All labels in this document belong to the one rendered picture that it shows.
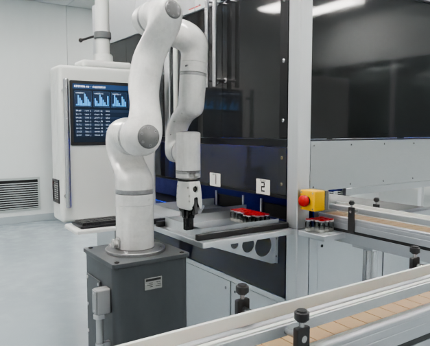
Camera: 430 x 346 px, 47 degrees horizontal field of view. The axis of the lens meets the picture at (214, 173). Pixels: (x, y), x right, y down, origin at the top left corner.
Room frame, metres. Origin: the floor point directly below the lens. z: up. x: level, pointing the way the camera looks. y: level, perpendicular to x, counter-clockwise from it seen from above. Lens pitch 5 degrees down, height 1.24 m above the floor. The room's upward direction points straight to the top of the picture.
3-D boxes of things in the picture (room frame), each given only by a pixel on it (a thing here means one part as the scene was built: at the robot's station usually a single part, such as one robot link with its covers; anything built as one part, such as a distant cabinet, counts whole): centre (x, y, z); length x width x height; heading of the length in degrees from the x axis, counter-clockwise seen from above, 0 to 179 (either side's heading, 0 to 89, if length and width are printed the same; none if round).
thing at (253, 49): (2.01, -0.16, 1.50); 0.43 x 0.01 x 0.59; 34
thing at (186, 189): (1.65, 0.09, 1.03); 0.10 x 0.08 x 0.11; 34
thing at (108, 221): (2.30, 0.46, 0.82); 0.40 x 0.14 x 0.02; 122
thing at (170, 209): (2.16, 0.07, 0.90); 0.34 x 0.26 x 0.04; 124
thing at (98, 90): (2.51, 0.57, 1.19); 0.50 x 0.19 x 0.78; 122
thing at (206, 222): (1.82, -0.03, 0.90); 0.34 x 0.26 x 0.04; 124
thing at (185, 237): (1.98, 0.04, 0.87); 0.70 x 0.48 x 0.02; 34
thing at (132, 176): (1.57, 0.27, 1.16); 0.19 x 0.12 x 0.24; 34
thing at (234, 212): (1.88, -0.12, 0.90); 0.18 x 0.02 x 0.05; 34
